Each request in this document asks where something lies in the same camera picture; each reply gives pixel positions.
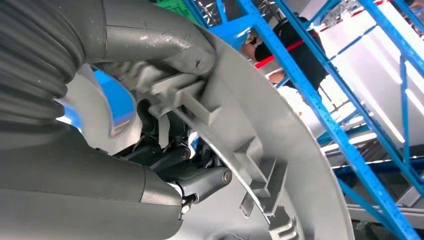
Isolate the green plastic crate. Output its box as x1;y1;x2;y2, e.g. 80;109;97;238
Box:
154;0;200;26

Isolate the red barrier belt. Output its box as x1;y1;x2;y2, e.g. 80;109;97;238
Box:
254;0;387;69

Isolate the white table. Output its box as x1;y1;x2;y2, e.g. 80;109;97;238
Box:
278;0;424;147

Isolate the person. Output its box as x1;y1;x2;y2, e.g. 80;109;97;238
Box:
240;13;329;91

